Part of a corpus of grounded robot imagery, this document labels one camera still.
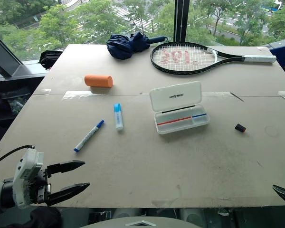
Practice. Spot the grey rounded robot torso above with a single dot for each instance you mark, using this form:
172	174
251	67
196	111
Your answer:
142	223

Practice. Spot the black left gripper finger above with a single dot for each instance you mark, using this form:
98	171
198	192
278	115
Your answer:
66	166
69	191

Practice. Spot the orange foam cylinder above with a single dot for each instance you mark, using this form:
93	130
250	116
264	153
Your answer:
98	81

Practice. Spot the blue and white marker pen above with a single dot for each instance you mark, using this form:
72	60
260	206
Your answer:
89	136

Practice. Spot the dark slanted window frame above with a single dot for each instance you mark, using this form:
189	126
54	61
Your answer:
4	59

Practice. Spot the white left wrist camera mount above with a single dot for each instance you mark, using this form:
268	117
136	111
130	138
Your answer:
26	166

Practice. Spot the navy blue folded umbrella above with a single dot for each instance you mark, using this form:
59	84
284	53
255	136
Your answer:
126	46

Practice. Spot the black window frame pillar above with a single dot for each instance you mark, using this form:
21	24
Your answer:
181	19

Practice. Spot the black bag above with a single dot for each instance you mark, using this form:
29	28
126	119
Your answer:
48	59

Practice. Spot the black and white tennis racket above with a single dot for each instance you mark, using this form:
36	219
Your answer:
228	56

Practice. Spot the blue printed box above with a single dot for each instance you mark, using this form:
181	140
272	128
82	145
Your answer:
283	55

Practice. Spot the white glue stick blue cap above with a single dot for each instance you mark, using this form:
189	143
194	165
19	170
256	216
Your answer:
118	117

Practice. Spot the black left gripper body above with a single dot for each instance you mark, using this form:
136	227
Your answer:
39	187

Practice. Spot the white open pencil case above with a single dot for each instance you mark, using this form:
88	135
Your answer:
178	107

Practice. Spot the small black cap red rim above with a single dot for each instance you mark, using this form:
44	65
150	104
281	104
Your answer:
240	128

